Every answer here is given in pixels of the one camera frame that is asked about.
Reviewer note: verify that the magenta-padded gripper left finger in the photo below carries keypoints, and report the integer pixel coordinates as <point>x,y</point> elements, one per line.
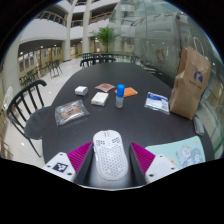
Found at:
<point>78,158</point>

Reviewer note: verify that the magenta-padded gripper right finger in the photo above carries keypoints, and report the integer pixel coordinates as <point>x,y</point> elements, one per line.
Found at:
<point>144,159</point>

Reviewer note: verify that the white perforated computer mouse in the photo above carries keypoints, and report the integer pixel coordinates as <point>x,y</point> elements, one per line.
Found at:
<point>110,156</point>

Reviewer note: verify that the light teal cartoon mouse pad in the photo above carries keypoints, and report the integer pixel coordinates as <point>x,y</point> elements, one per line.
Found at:
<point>181,154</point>

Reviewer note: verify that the clear bag with cookie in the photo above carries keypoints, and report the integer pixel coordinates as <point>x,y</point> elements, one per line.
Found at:
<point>70,112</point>

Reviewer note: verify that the black spindle-back chair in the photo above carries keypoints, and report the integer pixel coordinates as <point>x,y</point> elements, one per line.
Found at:
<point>38,123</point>

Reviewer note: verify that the white and blue tissue pack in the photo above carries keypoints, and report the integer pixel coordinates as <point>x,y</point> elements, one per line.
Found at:
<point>156,102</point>

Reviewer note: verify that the flat white box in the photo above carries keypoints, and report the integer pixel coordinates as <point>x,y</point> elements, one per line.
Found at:
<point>100,99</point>

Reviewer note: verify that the grey folded pouch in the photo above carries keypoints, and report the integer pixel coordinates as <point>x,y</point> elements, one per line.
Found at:
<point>198,126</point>

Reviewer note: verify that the small blue-capped bottle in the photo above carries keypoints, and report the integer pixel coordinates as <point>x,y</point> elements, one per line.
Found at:
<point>119,98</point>

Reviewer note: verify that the small white box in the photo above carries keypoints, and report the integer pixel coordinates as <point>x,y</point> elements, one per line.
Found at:
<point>81,90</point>

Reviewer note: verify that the flat brown packet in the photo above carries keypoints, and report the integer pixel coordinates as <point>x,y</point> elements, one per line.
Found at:
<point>105,87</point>

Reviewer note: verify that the brown paper bag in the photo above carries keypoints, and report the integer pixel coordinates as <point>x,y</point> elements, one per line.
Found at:
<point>190,88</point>

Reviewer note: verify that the white chair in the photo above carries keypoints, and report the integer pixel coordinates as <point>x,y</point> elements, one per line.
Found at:
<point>7,97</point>

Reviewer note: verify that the group of black chairs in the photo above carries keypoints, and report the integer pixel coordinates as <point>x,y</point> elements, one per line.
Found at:
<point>38,70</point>

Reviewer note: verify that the black curved-back chair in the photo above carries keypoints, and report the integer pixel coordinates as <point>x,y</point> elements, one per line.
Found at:
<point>96,60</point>

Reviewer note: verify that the green potted plant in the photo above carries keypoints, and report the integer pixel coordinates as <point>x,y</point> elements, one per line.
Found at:
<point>106,36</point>

